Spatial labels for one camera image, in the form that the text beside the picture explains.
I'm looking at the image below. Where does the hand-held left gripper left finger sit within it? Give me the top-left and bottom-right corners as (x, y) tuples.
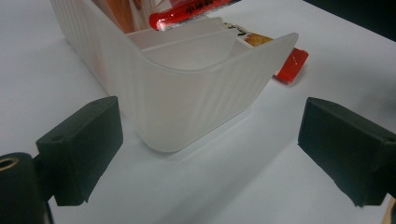
(35, 95), (124, 207)

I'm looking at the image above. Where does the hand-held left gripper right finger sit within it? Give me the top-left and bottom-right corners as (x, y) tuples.
(297, 96), (396, 207)

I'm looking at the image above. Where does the translucent white plastic storage box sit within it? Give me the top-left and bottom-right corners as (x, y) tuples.
(49, 0), (300, 154)

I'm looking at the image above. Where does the small red snack packet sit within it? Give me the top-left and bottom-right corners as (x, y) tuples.
(148, 0), (235, 32)

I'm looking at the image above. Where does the yellow and red snack packet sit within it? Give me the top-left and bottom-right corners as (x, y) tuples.
(223, 21), (310, 84)

